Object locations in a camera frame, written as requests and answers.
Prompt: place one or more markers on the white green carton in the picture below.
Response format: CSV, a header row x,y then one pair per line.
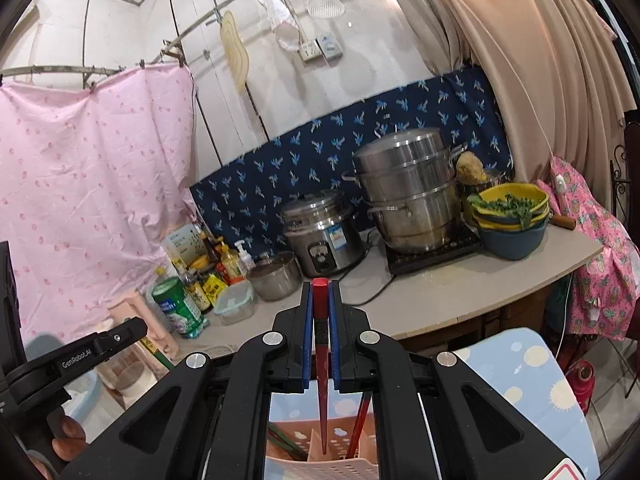
x,y
184,245

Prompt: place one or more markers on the navy floral cloth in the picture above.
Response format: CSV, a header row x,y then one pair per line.
x,y
300,160

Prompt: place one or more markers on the beige counter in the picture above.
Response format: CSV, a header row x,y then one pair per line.
x,y
425,295

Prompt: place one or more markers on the dark iron chair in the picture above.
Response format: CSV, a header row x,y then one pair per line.
x,y
625,170

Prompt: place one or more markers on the pink pineapple print garment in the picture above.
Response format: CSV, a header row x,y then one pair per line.
x,y
600,260

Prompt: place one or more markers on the black induction cooker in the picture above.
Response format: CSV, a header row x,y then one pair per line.
x,y
450,255

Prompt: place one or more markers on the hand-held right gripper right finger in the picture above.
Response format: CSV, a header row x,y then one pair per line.
x,y
336,340

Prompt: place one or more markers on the beige hanging paddle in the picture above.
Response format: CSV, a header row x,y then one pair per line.
x,y
235,50

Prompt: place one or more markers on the small lidded steel pot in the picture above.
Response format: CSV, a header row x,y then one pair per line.
x,y
275,277

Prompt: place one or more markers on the yellow oil bottle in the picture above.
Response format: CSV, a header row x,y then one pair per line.
x,y
232,266

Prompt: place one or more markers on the leafy greens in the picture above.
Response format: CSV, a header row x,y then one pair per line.
x,y
510,206

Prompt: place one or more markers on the pink kettle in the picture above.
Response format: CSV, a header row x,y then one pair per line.
x,y
160,330

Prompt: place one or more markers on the yellow bowl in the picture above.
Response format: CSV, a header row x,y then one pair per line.
x,y
500,195

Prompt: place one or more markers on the white small appliance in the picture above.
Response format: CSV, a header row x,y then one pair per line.
x,y
127,382

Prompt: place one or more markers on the steel rice cooker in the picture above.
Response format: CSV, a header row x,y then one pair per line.
x,y
320,230

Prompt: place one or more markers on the white pump bottle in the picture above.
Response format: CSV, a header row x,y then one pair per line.
x,y
245,259

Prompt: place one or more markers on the yellow packet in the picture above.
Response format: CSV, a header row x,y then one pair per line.
x,y
214,290

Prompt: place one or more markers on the beige curtain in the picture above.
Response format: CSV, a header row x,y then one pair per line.
x,y
540,60

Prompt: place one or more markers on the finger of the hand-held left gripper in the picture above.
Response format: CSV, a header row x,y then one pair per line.
x,y
75,362

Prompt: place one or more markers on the clear plastic food container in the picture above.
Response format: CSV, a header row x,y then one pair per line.
x,y
234,302

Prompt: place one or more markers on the person's left hand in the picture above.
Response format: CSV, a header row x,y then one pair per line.
x,y
72,435

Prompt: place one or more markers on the green detergent bottle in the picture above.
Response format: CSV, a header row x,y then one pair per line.
x,y
177,310

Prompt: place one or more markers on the pink perforated utensil basket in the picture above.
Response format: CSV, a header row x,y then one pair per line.
x,y
300,466

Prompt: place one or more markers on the brown loofah sponge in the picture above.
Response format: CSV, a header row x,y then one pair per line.
x,y
471,167

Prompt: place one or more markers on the stainless steel steamer pot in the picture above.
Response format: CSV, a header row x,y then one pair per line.
x,y
405,195

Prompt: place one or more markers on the hanging plastic bag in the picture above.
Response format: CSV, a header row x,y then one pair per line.
x,y
277,15

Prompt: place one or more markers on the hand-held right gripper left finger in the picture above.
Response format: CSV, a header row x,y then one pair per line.
x,y
306,340

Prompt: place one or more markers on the pink dotted sheet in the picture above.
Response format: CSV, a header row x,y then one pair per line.
x,y
90,185

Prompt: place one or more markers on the wall socket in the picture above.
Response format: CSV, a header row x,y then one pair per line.
x,y
322,49

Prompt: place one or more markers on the metal curtain rod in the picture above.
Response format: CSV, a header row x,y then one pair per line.
x,y
100,69

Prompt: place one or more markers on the dark sauce bottle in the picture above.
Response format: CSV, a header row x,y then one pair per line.
x,y
212,247

